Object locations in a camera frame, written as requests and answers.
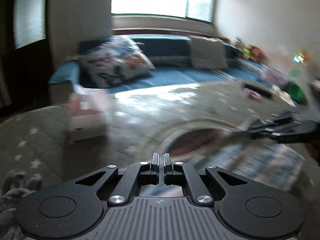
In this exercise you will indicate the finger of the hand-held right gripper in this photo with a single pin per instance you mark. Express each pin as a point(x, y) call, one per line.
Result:
point(270, 132)
point(282, 120)

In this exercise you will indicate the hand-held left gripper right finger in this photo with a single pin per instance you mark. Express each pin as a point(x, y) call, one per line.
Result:
point(167, 166)

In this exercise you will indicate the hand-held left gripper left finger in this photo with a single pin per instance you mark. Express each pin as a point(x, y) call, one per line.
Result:
point(155, 166)

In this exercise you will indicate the striped grey shirt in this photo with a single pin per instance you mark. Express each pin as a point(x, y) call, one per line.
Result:
point(262, 160)

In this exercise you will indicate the green object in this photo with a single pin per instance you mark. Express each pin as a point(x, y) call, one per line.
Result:
point(295, 90)

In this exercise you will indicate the pink hair scrunchie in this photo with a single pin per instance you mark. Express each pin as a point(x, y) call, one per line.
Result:
point(252, 95)

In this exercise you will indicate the black remote control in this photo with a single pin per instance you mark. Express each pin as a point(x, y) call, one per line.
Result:
point(258, 88)

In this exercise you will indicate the orange fox plush toy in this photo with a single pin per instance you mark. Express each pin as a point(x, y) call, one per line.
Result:
point(259, 52)

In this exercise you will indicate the brown plush toy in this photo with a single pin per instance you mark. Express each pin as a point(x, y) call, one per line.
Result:
point(248, 52)

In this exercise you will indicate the pink white tissue box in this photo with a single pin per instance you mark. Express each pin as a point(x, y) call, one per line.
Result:
point(85, 127)

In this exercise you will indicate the black white plush toy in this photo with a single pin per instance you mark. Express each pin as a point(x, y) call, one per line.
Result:
point(238, 42)

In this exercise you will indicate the beige pillow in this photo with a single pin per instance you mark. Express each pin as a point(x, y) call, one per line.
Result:
point(207, 53)

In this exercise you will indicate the quilted star table cover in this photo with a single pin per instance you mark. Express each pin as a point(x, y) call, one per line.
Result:
point(50, 140)

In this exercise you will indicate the butterfly print pillow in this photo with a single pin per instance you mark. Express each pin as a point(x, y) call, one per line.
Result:
point(112, 60)

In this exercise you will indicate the blue sofa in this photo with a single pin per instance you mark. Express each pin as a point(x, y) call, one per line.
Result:
point(170, 47)

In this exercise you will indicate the dark grey cloth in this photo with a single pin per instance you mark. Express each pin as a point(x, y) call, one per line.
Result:
point(15, 195)

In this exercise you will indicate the dark wooden door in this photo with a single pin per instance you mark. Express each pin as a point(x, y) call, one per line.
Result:
point(7, 55)

